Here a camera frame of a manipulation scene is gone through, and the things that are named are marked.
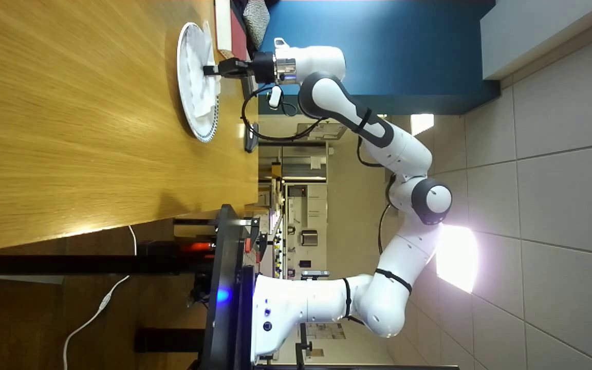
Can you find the grey folded cloth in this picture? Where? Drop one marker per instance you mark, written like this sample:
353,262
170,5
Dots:
255,18

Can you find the blue partition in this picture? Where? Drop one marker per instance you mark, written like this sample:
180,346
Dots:
391,42

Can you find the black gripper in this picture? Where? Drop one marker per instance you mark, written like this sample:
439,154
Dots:
262,69

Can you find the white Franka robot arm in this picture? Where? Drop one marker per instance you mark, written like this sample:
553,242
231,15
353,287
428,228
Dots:
309,302

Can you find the white paper napkin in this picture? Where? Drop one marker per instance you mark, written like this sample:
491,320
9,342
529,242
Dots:
209,90

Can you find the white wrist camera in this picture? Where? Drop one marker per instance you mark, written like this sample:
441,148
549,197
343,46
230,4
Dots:
277,95

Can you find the black metal table frame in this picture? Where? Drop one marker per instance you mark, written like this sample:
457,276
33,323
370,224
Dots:
71,265

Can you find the white plate with blue dots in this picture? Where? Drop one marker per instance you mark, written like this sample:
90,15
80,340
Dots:
194,109

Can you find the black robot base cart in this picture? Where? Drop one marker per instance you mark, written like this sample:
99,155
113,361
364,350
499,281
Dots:
231,322

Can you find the small black device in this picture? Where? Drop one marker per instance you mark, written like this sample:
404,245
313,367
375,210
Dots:
249,140

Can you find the background shelf with items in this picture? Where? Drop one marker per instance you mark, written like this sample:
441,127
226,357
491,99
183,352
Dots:
308,206

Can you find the red clamp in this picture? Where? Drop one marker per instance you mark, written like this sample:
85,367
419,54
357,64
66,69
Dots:
199,248

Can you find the flat rectangular box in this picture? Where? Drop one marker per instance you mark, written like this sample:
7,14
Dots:
231,28

